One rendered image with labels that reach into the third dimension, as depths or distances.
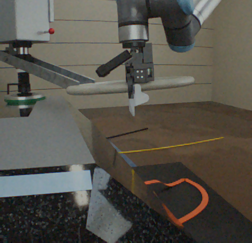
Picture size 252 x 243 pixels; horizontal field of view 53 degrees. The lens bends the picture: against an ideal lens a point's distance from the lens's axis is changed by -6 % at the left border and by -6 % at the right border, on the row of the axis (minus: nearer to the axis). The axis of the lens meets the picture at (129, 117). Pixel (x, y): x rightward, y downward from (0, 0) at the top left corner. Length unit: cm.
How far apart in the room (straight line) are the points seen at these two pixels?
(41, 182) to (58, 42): 555
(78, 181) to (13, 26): 97
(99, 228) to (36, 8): 115
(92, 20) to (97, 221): 581
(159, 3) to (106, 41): 547
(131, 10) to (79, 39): 531
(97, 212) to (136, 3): 55
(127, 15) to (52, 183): 49
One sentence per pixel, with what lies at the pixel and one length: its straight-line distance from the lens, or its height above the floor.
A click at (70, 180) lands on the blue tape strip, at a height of 85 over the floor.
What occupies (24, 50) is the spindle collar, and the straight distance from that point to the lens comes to 143.
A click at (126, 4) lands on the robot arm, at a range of 77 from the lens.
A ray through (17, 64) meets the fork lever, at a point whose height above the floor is 106.
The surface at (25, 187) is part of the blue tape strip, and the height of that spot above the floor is 84.
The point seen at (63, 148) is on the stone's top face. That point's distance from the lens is 61.
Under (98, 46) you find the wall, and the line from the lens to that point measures 614.
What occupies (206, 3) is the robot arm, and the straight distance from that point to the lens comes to 92.
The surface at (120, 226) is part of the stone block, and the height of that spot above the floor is 76.
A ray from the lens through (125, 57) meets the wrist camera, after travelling 77.
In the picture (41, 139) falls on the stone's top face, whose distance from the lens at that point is 69.
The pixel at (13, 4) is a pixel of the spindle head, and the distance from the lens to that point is 135.
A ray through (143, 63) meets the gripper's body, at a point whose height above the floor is 105.
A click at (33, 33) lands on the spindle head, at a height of 121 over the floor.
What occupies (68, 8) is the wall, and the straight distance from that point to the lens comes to 611.
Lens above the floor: 106
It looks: 12 degrees down
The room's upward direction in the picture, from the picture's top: straight up
